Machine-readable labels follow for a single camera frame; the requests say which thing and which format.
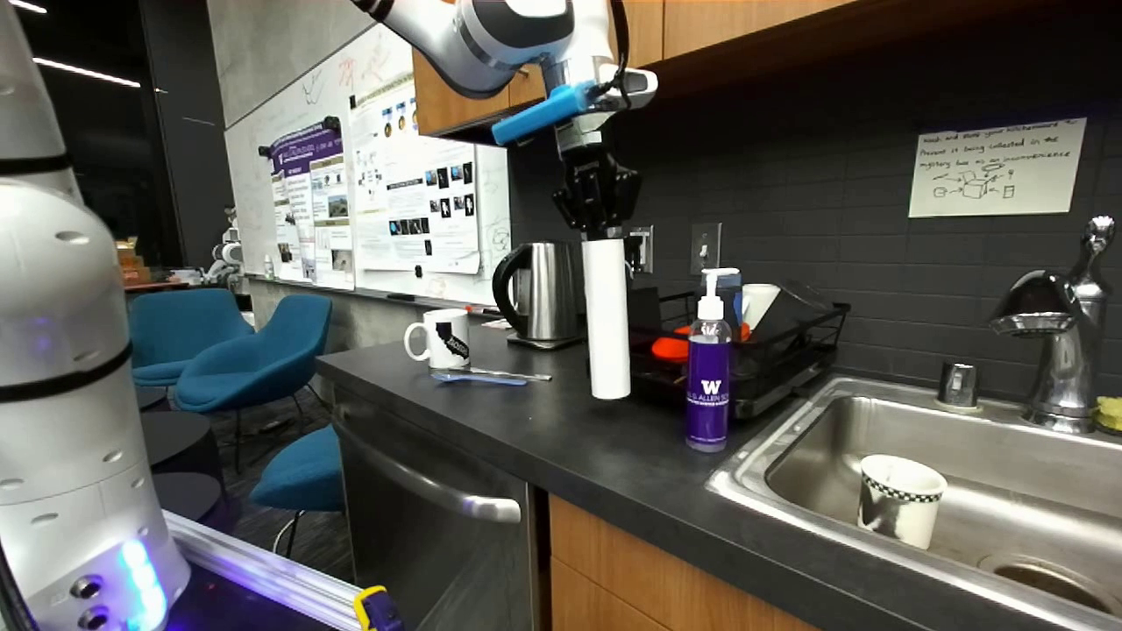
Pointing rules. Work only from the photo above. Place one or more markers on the white wall outlet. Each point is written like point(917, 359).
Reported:
point(645, 248)
point(706, 248)

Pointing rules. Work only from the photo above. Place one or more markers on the yellow sponge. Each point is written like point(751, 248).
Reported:
point(1109, 414)

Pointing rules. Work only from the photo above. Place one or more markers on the stainless steel dishwasher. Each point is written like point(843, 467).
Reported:
point(409, 556)

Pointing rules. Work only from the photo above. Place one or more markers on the purple soap pump bottle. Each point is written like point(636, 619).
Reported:
point(709, 399)

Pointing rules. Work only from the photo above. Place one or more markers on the white dish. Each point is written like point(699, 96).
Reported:
point(758, 307)

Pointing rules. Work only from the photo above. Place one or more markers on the robot base platform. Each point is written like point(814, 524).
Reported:
point(257, 582)

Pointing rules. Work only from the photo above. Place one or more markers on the small metal sink knob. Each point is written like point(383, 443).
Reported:
point(961, 386)

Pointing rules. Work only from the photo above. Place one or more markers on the white mug black print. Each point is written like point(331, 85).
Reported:
point(435, 322)

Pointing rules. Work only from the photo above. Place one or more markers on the wooden lower cabinet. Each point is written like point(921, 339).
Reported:
point(609, 573)

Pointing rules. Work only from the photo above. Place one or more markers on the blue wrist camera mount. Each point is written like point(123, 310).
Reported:
point(536, 114)

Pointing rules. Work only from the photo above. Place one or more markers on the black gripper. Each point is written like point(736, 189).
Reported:
point(596, 189)

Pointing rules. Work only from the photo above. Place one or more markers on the white handwritten note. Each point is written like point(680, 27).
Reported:
point(1001, 165)

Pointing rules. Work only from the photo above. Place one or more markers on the white mug checkered rim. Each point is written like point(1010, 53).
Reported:
point(907, 503)

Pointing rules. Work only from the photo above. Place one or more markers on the blue dish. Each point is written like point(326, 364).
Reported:
point(730, 292)

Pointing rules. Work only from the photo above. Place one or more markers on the stainless steel sink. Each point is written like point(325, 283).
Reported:
point(1005, 478)

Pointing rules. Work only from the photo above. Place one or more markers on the steel electric kettle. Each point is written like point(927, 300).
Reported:
point(543, 300)

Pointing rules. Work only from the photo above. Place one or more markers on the white tissue roll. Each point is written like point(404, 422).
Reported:
point(603, 329)

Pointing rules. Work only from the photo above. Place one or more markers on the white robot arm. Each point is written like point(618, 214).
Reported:
point(71, 407)

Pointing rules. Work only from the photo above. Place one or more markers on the orange plastic dish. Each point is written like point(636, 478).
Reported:
point(672, 349)

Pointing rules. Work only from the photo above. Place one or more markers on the white poster with photos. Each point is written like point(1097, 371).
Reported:
point(409, 249)

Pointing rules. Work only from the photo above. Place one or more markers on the poster with purple header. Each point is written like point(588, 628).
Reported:
point(307, 221)

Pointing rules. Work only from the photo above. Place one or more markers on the chrome faucet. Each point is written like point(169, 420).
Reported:
point(1062, 374)

